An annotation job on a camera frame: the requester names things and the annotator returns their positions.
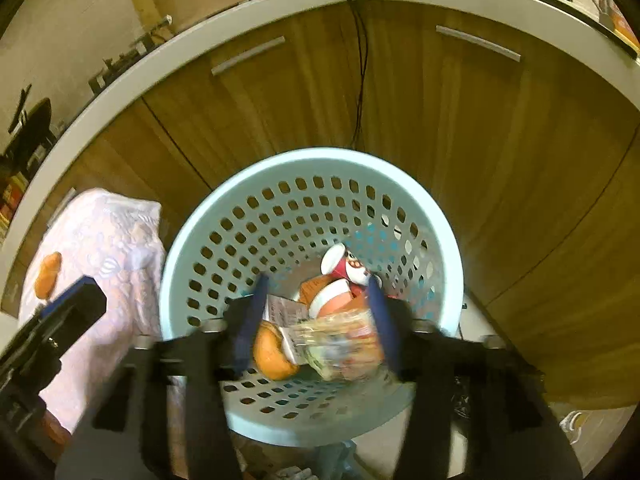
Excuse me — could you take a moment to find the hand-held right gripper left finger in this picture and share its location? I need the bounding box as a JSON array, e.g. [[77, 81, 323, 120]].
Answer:
[[55, 274, 271, 480]]

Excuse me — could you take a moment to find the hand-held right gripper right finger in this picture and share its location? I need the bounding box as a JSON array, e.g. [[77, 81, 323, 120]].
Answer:
[[367, 277, 583, 480]]

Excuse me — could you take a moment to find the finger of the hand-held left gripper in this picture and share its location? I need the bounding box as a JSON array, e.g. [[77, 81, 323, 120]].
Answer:
[[35, 276, 108, 356]]

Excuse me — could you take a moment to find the orange round bun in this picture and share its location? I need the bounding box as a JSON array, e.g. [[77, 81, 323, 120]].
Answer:
[[252, 321, 301, 381]]

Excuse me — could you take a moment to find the snack wrapper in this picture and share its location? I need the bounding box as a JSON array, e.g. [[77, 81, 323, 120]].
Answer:
[[290, 307, 387, 382]]

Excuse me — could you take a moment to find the orange paper cup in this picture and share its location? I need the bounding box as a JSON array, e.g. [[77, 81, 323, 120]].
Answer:
[[300, 277, 372, 319]]

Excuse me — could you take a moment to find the red and white noodle cup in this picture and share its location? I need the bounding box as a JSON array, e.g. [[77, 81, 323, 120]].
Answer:
[[320, 242, 385, 295]]

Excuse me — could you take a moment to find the light blue perforated basket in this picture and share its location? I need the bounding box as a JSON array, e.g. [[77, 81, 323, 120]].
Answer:
[[159, 147, 465, 448]]

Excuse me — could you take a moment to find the small orange snack piece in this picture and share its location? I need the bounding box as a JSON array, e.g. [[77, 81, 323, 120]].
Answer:
[[35, 252, 62, 299]]

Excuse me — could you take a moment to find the floral tablecloth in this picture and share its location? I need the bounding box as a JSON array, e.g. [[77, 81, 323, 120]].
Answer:
[[20, 187, 168, 436]]

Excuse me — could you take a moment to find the black wok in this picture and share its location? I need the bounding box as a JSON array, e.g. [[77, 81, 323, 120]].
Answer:
[[0, 97, 57, 173]]

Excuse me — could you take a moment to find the wooden kitchen cabinet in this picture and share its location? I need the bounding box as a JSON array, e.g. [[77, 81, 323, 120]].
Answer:
[[0, 0, 640, 411]]

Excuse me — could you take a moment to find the black gas stove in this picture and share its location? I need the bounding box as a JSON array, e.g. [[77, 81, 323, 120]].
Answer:
[[87, 15, 173, 95]]

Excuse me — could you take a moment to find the wooden cutting board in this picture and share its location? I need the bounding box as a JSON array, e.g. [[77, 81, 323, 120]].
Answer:
[[120, 0, 168, 41]]

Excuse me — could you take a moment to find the white kitchen countertop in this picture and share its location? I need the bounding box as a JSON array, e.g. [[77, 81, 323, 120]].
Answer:
[[0, 0, 640, 281]]

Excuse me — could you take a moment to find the orange box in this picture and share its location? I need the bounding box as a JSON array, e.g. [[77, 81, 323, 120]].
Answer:
[[599, 0, 640, 55]]

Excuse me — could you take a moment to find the black power cable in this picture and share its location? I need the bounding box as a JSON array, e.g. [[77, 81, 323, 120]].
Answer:
[[331, 0, 369, 150]]

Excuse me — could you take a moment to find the grey cabinet handle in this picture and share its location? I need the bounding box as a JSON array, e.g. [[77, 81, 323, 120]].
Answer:
[[211, 36, 287, 77], [435, 25, 524, 64]]

